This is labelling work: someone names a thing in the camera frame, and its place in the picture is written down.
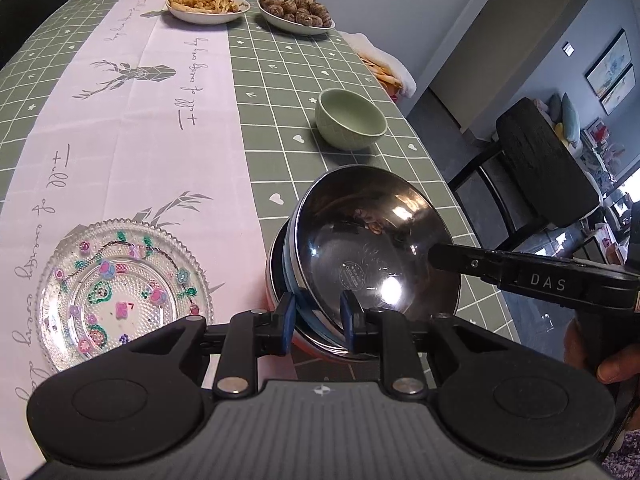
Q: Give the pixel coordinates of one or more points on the orange steel bowl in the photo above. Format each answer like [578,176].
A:
[272,275]

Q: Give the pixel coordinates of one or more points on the plate of fries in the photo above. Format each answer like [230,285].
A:
[207,5]

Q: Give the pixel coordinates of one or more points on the black chair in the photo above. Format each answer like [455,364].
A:
[30,5]
[545,160]

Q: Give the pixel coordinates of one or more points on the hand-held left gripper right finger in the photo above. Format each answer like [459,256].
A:
[348,320]

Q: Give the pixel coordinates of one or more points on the light blue cushion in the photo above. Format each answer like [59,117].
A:
[570,117]

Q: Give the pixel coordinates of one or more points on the floral patterned garment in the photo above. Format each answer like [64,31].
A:
[625,460]

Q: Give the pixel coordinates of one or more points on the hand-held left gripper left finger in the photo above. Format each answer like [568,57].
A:
[285,325]

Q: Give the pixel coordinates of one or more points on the plate of taro roots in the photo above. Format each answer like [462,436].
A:
[295,12]

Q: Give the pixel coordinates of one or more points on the green ceramic bowl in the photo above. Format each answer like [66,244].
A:
[350,117]

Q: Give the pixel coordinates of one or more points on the person's right hand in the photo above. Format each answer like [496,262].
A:
[617,367]

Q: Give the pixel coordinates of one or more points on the white towel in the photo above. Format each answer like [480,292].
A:
[400,70]

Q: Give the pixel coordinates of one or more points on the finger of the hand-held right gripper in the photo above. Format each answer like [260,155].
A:
[465,260]

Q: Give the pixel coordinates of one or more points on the stainless steel bowl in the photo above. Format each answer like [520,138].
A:
[380,240]

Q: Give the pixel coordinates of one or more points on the orange striped cloth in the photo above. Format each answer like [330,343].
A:
[382,72]

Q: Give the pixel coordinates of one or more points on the framed wall picture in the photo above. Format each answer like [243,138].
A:
[607,60]
[619,91]

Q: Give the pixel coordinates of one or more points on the white printed table runner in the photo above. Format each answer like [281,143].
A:
[150,160]

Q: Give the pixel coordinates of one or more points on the green checked tablecloth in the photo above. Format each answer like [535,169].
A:
[280,85]

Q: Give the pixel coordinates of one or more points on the clear glass painted plate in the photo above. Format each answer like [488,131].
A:
[125,290]

